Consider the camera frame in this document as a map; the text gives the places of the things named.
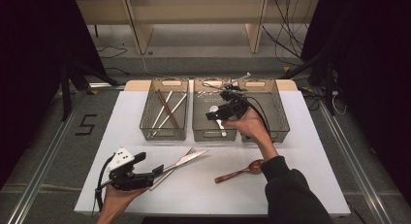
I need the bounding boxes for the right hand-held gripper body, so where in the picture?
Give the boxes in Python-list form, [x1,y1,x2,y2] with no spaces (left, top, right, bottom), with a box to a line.
[203,72,252,120]

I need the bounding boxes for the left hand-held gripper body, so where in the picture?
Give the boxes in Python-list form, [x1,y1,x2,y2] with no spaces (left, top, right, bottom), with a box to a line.
[106,147,157,192]

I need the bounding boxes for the white ceramic spoon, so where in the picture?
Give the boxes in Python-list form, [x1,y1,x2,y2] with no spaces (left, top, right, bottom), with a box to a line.
[208,105,228,138]

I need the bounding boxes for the smoky clear plastic bin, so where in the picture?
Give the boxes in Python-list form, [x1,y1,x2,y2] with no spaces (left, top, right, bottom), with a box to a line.
[192,78,238,143]
[237,78,291,144]
[139,78,190,142]

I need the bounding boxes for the silver table knife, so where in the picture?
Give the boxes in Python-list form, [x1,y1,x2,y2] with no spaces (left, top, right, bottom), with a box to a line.
[163,148,209,174]

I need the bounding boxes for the silver fork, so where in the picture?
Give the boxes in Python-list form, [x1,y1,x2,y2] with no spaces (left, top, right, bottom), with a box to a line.
[148,146,198,192]

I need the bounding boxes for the white chopstick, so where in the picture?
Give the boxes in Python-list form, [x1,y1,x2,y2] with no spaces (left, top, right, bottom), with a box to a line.
[151,92,189,138]
[147,90,174,139]

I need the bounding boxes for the brown wooden spoon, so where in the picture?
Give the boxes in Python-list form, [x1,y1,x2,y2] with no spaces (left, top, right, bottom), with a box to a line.
[213,159,266,184]

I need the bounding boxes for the person's left hand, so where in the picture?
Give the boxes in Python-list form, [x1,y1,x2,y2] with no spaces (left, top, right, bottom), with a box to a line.
[104,184,150,216]

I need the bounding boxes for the person's right hand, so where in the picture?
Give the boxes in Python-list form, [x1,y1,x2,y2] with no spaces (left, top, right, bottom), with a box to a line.
[222,107,279,161]

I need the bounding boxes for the white table cover sheet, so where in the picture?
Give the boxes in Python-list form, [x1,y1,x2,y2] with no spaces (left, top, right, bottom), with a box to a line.
[74,89,352,217]

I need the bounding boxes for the black metal stand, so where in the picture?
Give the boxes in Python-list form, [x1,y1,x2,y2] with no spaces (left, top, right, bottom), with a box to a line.
[58,54,121,122]
[280,48,337,117]

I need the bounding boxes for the beige wooden desk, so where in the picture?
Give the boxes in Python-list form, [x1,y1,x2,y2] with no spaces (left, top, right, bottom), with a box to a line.
[77,0,321,55]

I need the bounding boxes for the dark curtain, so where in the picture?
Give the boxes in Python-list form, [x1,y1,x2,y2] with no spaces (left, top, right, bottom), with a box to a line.
[300,0,411,206]
[0,0,109,190]

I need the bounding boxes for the right hand-held gripper cable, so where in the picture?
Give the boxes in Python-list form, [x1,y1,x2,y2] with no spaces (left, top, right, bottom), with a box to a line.
[238,91,273,140]

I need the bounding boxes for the hand-held gripper cable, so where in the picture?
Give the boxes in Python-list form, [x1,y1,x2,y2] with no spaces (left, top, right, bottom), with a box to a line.
[238,91,273,140]
[91,154,115,216]

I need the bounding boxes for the left hand-held gripper cable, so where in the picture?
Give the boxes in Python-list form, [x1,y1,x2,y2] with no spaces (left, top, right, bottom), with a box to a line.
[91,154,115,216]

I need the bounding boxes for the aluminium floor rail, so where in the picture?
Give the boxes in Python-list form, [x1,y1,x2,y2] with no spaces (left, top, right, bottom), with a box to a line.
[6,87,89,224]
[318,100,394,224]

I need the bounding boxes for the tangle of floor cables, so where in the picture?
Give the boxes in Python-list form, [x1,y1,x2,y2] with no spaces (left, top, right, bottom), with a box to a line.
[299,85,349,117]

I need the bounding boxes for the hanging black cable bundle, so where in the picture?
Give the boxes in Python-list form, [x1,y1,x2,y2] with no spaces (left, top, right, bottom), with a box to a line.
[261,0,312,61]

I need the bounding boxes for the black floor cable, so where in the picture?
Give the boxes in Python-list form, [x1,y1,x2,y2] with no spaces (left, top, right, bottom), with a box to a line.
[97,44,131,77]

